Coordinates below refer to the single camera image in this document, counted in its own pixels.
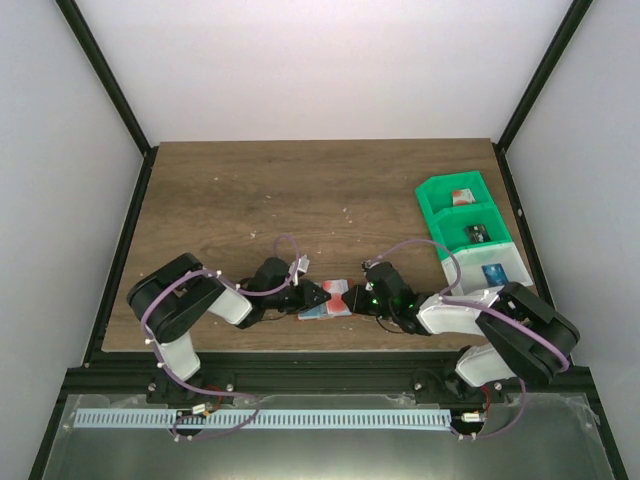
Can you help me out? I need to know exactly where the blue card in holder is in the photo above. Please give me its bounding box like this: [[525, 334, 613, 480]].
[[298, 310, 327, 321]]

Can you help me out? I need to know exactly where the green bin far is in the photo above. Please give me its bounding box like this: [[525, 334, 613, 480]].
[[415, 171, 494, 219]]

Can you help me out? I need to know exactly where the green bin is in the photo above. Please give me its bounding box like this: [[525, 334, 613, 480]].
[[427, 204, 512, 253], [415, 171, 494, 219]]

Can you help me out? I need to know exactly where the green bin middle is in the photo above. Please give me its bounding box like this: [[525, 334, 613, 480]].
[[427, 204, 512, 253]]

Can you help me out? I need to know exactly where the black frame post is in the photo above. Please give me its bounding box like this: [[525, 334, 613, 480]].
[[54, 0, 153, 156], [492, 0, 594, 151]]

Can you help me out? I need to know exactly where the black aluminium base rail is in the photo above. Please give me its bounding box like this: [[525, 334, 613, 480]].
[[62, 349, 594, 401]]

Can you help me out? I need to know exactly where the white slotted cable duct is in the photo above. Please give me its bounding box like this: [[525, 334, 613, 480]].
[[72, 408, 452, 431]]

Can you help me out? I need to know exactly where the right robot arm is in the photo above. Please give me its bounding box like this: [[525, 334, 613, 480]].
[[342, 262, 580, 398]]

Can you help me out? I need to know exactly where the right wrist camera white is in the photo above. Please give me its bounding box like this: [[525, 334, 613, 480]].
[[362, 258, 385, 275]]

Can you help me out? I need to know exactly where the left black frame post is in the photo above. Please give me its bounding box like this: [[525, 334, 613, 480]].
[[54, 0, 153, 156]]

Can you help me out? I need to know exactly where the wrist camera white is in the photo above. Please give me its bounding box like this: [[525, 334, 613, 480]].
[[362, 258, 385, 275], [289, 255, 310, 286]]

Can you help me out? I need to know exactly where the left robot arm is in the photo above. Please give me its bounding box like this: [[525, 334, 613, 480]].
[[126, 253, 331, 390]]

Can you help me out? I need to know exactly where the right black frame post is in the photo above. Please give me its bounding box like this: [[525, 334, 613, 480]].
[[492, 0, 594, 151]]

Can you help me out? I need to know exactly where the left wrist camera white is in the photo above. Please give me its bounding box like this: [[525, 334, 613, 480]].
[[289, 255, 310, 286]]

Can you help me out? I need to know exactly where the white bin near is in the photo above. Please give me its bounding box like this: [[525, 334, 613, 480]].
[[441, 242, 533, 296]]

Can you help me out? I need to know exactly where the black card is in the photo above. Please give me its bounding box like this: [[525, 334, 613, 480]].
[[464, 224, 491, 244]]

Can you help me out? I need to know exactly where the red white card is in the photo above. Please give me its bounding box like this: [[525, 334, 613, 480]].
[[451, 189, 476, 207], [322, 279, 351, 317]]

